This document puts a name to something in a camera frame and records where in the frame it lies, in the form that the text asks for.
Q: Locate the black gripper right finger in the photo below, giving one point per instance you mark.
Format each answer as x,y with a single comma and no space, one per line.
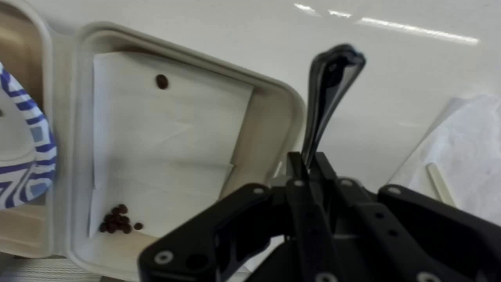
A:
401,235

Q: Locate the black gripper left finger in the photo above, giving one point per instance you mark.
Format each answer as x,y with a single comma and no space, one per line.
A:
288,223

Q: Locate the metal spoon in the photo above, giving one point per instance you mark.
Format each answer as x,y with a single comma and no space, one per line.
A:
332,72

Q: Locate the blue patterned paper plate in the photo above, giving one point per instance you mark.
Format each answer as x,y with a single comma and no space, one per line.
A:
27,143

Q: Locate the pile of spilled coffee beans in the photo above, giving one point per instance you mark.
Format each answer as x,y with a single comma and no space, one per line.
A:
117,219

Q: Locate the white paper napkin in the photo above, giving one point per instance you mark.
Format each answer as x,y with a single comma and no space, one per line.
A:
459,160

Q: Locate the white paper tray liner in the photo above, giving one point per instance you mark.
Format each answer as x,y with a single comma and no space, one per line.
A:
164,154

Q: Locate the single coffee bean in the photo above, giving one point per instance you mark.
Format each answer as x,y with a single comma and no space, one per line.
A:
161,82

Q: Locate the beige clamshell takeout tray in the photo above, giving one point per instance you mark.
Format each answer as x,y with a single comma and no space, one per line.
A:
56,67

